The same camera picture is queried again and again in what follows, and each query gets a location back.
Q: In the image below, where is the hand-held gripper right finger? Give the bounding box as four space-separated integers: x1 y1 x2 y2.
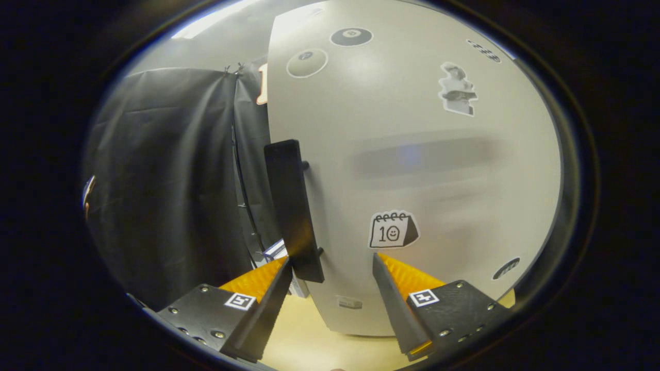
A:
371 252 509 362

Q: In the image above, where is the black backdrop cloth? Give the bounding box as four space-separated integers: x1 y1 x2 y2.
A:
82 64 282 310

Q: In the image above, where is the black door handle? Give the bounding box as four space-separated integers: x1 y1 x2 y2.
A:
264 139 325 284

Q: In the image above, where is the white cabinet door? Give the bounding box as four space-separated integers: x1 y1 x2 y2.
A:
267 0 563 338

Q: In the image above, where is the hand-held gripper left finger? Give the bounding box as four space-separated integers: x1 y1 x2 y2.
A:
143 256 293 363

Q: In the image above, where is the upright grey book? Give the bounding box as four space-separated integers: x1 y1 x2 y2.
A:
263 239 311 299

